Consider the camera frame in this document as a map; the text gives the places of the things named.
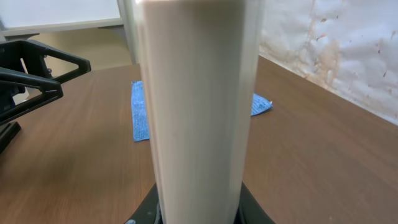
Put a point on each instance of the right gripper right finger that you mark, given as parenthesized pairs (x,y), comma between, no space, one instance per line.
(253,208)

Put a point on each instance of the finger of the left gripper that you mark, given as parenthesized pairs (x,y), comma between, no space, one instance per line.
(51,90)
(79,66)

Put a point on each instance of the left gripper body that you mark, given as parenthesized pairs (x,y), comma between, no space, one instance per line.
(7,133)

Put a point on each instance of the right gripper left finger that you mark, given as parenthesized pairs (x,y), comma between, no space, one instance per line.
(146,211)

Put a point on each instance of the blue cloth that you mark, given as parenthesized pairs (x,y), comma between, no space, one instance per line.
(140,115)

